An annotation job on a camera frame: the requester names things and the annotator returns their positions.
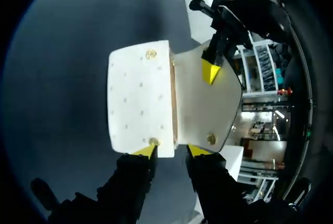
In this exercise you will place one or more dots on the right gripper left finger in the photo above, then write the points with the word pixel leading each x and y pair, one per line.
pixel 130 177

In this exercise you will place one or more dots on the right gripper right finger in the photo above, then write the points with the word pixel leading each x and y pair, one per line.
pixel 210 179

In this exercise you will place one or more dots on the large white block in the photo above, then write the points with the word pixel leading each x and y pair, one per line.
pixel 232 160
pixel 200 26

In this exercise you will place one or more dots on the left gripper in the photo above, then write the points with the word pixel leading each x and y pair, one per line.
pixel 234 21

